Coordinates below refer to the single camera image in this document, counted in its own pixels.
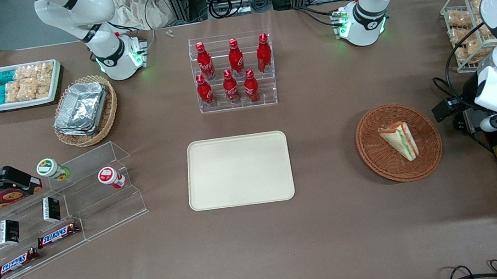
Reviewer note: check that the stacked aluminium foil trays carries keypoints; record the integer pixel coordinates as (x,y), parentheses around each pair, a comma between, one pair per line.
(81,108)

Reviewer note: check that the beige cloth bag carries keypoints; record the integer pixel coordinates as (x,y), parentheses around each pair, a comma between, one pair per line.
(138,10)

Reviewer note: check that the clear acrylic stepped stand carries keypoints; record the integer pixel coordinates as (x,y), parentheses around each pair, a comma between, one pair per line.
(98,206)

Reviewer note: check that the cream plastic serving tray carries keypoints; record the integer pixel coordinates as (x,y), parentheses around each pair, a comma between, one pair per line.
(239,170)

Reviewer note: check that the Snickers chocolate bar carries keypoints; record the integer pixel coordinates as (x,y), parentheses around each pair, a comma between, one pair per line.
(59,233)
(17,263)

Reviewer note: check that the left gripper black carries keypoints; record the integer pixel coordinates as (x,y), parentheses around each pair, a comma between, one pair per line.
(467,101)

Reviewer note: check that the clear bag of crackers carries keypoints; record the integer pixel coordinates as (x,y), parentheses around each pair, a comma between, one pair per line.
(12,91)
(45,73)
(27,91)
(24,73)

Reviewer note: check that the small white clip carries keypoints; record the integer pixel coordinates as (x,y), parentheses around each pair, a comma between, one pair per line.
(169,33)

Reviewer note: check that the white rectangular snack tray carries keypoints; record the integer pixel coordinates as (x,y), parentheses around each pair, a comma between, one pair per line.
(23,104)

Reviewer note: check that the red-lid yoghurt bottle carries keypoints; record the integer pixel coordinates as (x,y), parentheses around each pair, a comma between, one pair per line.
(108,176)

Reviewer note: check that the green-lid yoghurt bottle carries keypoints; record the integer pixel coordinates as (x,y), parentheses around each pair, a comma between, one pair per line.
(49,168)

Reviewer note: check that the red cola bottle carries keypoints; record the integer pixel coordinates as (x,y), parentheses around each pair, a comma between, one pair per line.
(235,60)
(230,88)
(206,63)
(263,54)
(251,87)
(205,93)

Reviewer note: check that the clear acrylic bottle rack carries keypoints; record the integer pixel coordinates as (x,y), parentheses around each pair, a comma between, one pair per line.
(266,89)

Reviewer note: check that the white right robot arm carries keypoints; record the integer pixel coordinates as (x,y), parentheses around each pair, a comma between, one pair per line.
(106,57)

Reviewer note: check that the red tartan cookie box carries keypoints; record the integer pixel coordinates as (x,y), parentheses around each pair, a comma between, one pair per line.
(5,199)

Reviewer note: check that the round brown wicker basket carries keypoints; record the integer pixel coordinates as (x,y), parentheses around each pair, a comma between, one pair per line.
(380,162)

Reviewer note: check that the teal snack packet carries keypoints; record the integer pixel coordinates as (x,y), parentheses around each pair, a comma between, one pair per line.
(1,94)
(5,76)

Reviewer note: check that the oval light wicker basket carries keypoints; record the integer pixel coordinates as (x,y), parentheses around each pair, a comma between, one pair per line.
(109,115)

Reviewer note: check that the small black carton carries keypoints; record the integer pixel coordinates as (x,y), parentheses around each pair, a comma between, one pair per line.
(51,209)
(9,231)

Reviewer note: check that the triangular sandwich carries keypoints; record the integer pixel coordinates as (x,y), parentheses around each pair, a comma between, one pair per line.
(401,142)

